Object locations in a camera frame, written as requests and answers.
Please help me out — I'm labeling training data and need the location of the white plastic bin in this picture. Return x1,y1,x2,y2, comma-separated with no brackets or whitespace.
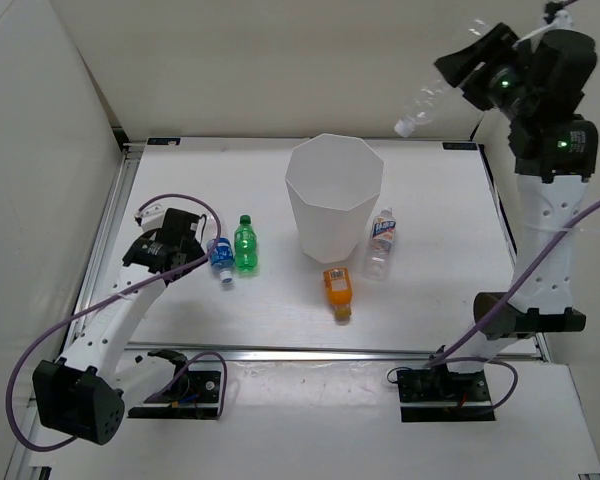
285,134,384,264

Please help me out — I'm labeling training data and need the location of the small clear water bottle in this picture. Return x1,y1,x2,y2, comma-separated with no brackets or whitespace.
394,18,491,138

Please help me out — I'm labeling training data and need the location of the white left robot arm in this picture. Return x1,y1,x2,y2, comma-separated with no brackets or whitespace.
32,208,204,445

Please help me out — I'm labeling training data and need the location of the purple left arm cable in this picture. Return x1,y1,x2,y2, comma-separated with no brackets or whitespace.
5,193,227,451

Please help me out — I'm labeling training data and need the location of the clear bottle blue label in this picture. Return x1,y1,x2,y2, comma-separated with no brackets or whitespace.
207,237,235,284

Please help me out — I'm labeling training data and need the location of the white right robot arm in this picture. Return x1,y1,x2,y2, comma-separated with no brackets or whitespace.
429,23,599,400

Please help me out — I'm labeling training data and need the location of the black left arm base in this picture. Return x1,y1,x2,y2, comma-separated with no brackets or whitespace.
127,350,228,420

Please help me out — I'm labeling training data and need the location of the green plastic soda bottle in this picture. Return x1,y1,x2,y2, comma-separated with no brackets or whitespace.
234,215,258,273

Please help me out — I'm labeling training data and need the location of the orange juice bottle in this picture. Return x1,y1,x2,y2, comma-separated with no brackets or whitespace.
323,267,353,322

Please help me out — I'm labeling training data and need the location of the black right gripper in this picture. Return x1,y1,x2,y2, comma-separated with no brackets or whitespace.
430,24,532,122

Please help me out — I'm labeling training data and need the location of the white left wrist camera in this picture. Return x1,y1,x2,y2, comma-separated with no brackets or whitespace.
134,204,166,233

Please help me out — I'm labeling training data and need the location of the blue label sticker left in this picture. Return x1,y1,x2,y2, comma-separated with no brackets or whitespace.
146,137,181,146

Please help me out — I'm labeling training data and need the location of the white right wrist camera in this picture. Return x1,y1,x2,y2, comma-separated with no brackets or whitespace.
514,0,576,48

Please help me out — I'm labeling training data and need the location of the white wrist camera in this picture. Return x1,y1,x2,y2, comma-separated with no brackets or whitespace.
514,0,576,48
134,204,166,233

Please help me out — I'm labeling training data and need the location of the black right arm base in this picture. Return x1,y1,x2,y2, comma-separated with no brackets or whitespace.
387,366,495,423

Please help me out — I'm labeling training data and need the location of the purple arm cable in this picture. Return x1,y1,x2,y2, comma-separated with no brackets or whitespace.
387,188,600,416
5,193,227,451

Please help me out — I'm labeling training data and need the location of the aluminium table rail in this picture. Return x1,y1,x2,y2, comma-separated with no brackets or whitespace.
54,139,551,366

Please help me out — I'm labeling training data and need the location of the clear bottle white orange label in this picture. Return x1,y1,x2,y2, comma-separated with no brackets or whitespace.
363,207,396,280

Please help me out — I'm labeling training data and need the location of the blue label sticker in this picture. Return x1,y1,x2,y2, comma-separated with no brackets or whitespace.
442,142,479,151
146,137,181,146

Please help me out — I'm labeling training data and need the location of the blue label sticker right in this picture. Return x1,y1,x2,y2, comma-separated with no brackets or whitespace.
442,142,479,151

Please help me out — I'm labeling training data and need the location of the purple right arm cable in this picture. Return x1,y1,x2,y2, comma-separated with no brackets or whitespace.
387,188,600,416

